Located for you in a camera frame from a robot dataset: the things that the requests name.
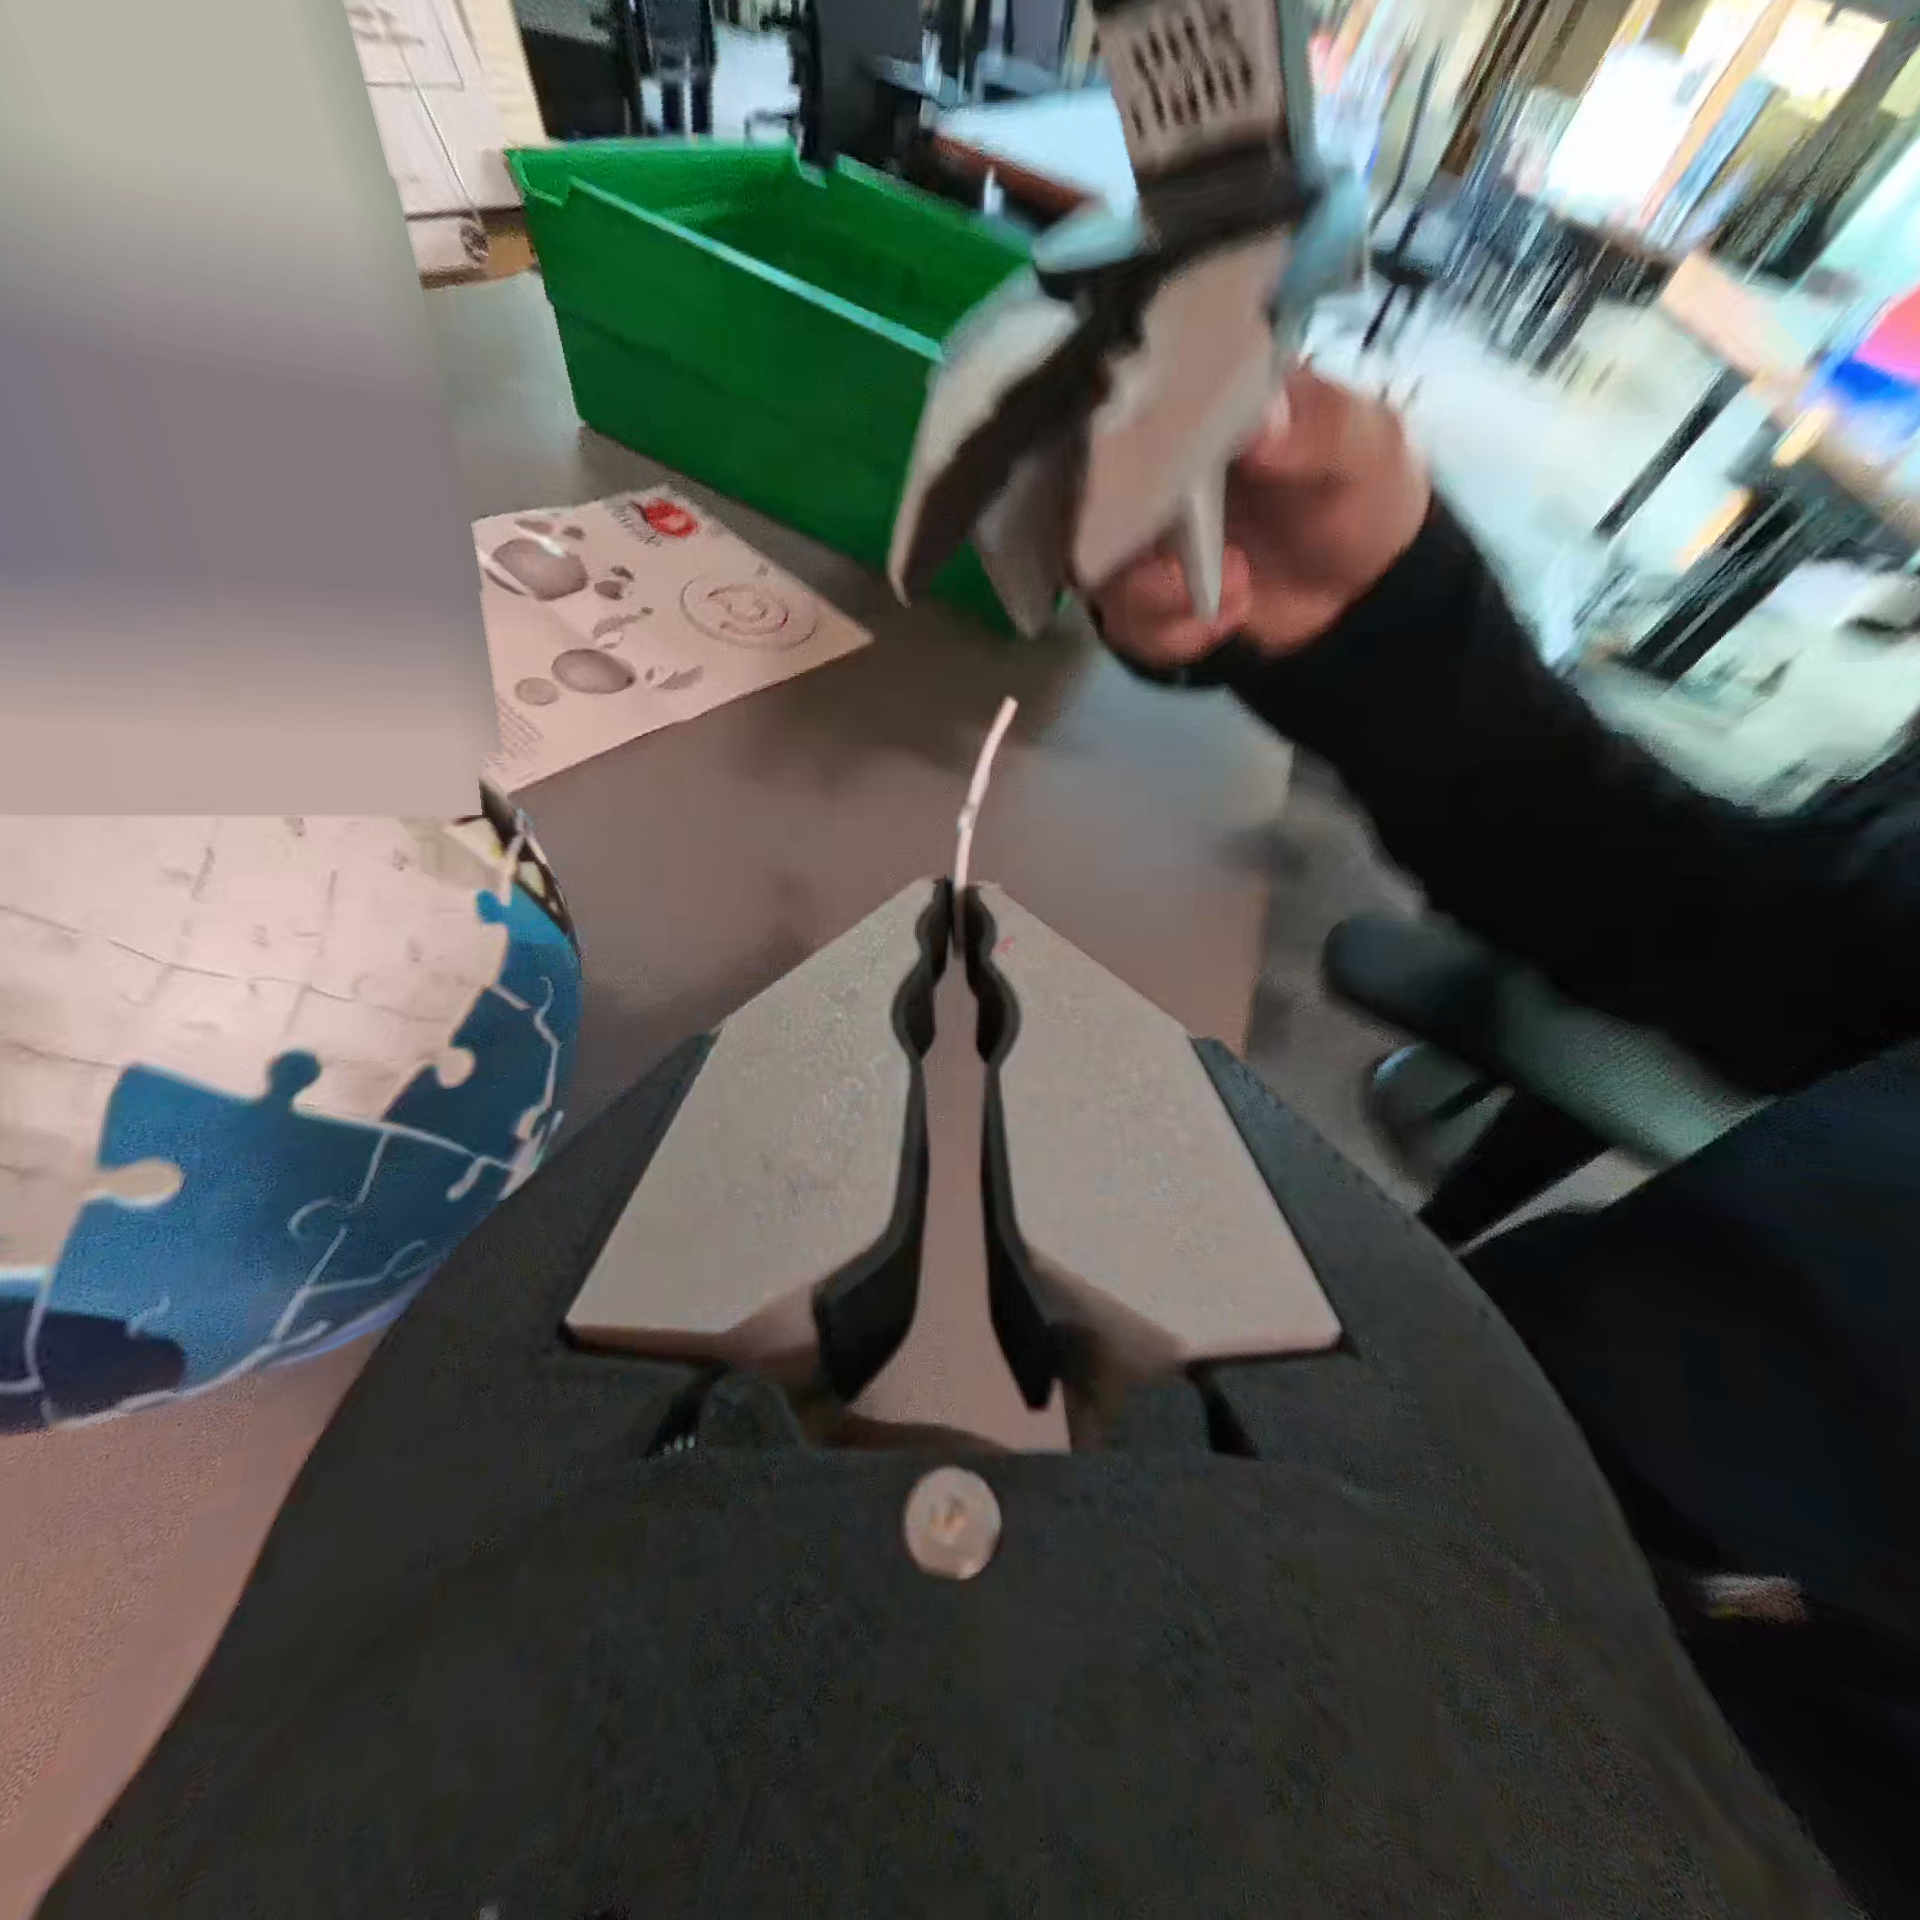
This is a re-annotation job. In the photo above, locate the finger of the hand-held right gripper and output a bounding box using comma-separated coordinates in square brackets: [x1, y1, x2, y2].
[883, 274, 1085, 602]
[975, 250, 1298, 644]

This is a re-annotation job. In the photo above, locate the white instruction sheet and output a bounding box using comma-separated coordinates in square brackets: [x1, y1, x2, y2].
[473, 483, 877, 797]

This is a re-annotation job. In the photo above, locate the green plastic bin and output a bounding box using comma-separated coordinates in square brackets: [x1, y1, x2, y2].
[503, 135, 1085, 644]

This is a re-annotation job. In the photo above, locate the blue puzzle ball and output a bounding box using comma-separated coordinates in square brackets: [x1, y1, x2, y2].
[0, 814, 587, 1437]

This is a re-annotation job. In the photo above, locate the puzzle piece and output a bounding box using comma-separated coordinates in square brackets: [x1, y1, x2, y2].
[944, 695, 1024, 889]

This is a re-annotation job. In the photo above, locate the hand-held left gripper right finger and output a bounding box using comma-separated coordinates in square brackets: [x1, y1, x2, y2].
[958, 883, 1344, 1411]

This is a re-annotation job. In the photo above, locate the person's dark clothing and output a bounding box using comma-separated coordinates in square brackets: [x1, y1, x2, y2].
[1425, 1035, 1920, 1920]

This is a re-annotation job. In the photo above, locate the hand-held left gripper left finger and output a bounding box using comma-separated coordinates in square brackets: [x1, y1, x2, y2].
[563, 877, 958, 1406]

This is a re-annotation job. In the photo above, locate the person's right forearm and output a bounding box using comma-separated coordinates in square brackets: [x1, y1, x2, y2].
[1186, 494, 1920, 1098]

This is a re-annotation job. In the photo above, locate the person's right hand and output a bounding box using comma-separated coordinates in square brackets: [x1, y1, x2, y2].
[1085, 367, 1433, 693]

